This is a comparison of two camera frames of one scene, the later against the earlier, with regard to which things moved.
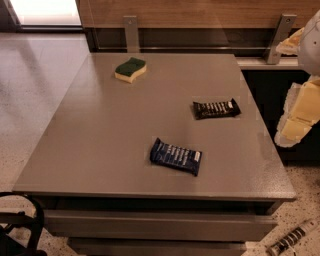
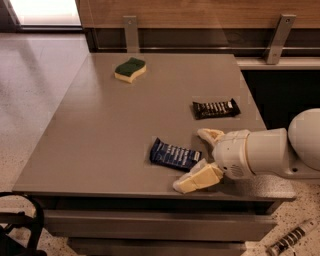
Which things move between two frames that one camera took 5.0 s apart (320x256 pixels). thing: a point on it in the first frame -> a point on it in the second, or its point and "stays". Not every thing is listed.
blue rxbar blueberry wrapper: (168, 155) stays
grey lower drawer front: (108, 246) stays
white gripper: (310, 46) -> (232, 154)
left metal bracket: (131, 34) stays
